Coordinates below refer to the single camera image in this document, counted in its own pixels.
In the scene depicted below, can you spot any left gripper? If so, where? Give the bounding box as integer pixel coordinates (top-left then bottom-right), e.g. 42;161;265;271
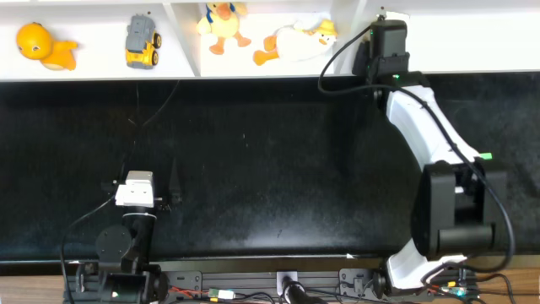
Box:
100;157;184;213

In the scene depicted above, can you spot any grey and yellow toy truck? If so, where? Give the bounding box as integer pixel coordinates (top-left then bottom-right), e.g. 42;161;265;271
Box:
124;14;163;70

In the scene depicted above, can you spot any yellow rubber duck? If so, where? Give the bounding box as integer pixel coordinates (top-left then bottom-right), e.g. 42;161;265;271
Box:
15;21;79;72

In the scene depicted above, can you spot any yellow plush duck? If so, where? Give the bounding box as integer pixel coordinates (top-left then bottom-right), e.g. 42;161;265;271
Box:
195;2;253;57

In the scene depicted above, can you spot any white plush goose yellow hat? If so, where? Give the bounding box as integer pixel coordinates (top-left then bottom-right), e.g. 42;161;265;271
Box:
252;19;338;67

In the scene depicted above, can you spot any white shelf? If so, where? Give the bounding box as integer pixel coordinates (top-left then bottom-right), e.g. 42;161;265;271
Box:
0;0;540;83

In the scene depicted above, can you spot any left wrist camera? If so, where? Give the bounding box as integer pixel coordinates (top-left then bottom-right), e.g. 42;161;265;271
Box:
114;170;155;209

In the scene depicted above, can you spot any black cable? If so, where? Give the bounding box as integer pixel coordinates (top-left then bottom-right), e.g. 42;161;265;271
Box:
60;195;117;296
317;24;517;285

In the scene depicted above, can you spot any mounting rail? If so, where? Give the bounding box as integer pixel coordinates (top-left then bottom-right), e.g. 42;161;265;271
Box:
62;255;540;304

